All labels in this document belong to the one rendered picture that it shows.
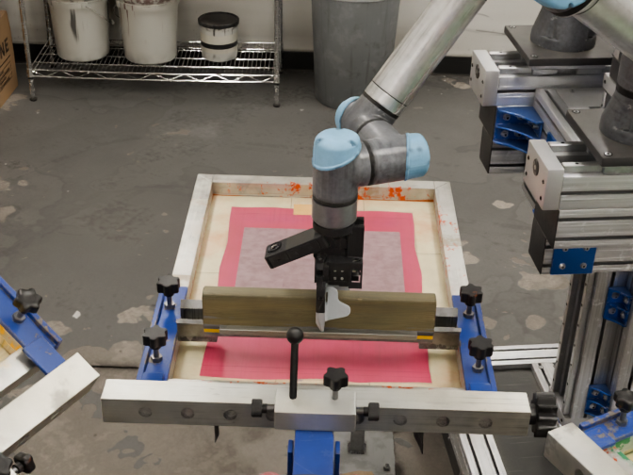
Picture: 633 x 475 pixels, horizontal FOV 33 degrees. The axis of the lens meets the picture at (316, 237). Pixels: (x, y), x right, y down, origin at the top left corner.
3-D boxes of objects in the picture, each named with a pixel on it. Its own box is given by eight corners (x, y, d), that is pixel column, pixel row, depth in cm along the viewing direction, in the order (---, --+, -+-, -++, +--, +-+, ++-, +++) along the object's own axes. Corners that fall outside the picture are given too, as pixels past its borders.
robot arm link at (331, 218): (311, 207, 170) (312, 183, 177) (310, 232, 172) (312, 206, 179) (357, 208, 170) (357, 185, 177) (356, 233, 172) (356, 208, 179)
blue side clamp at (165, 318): (163, 311, 206) (161, 281, 202) (188, 312, 206) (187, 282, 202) (137, 413, 180) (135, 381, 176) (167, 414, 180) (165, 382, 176)
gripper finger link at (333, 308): (349, 339, 182) (351, 290, 178) (315, 338, 182) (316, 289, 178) (348, 331, 185) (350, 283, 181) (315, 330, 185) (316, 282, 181)
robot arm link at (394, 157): (407, 115, 179) (347, 122, 176) (435, 142, 170) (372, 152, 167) (404, 156, 183) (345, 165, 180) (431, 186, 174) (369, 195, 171)
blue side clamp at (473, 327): (448, 320, 205) (451, 290, 202) (474, 321, 205) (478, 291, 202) (463, 423, 180) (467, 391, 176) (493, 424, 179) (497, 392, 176)
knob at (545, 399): (511, 416, 175) (517, 381, 172) (545, 417, 175) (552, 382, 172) (518, 447, 169) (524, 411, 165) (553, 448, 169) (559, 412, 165)
